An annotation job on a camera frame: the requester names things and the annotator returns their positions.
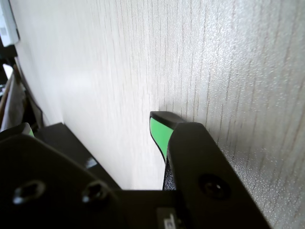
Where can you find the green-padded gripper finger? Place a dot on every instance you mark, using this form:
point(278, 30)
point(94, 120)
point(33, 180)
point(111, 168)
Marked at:
point(202, 179)

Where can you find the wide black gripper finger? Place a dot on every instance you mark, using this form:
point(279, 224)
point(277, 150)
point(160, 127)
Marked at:
point(47, 186)

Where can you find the white flat panel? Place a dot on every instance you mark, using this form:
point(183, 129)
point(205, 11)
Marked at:
point(7, 26)

